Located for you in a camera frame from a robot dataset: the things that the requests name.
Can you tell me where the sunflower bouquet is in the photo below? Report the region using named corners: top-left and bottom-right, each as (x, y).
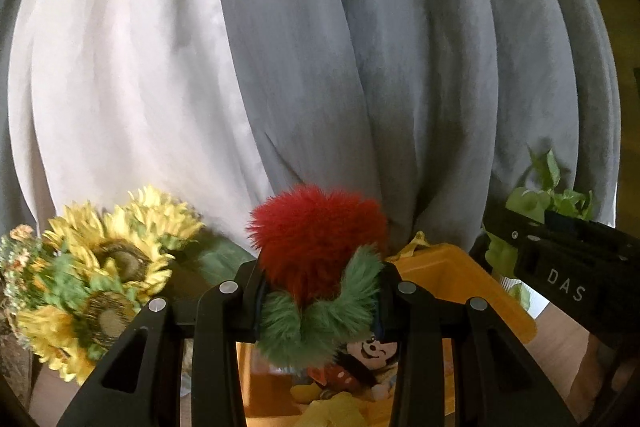
top-left (0, 185), bottom-right (251, 385)

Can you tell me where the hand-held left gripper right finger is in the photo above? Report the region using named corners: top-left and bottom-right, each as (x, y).
top-left (374, 265), bottom-right (579, 427)

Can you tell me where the white plant pot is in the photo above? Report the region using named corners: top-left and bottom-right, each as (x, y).
top-left (500, 276), bottom-right (551, 319)

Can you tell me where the green leafy plant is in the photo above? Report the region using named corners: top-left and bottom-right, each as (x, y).
top-left (486, 149), bottom-right (597, 309)

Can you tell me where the grey curtain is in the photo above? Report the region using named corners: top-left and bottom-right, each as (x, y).
top-left (0, 0), bottom-right (623, 268)

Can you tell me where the orange plastic basket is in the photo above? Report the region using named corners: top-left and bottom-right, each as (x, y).
top-left (235, 232), bottom-right (539, 427)

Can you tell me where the mouse plush toy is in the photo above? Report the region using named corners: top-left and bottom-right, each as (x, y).
top-left (291, 330), bottom-right (401, 407)

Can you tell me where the white curtain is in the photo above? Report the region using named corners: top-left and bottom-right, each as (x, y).
top-left (7, 0), bottom-right (281, 248)

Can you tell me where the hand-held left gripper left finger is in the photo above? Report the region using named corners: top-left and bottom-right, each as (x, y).
top-left (57, 258), bottom-right (267, 427)

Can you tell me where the person's right forearm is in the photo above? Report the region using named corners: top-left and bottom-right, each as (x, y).
top-left (524, 300), bottom-right (626, 425)

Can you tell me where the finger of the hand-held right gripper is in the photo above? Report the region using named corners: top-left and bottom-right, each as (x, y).
top-left (481, 201), bottom-right (640, 350)

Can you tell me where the red and green fluffy toy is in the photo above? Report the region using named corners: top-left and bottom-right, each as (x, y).
top-left (247, 184), bottom-right (392, 366)

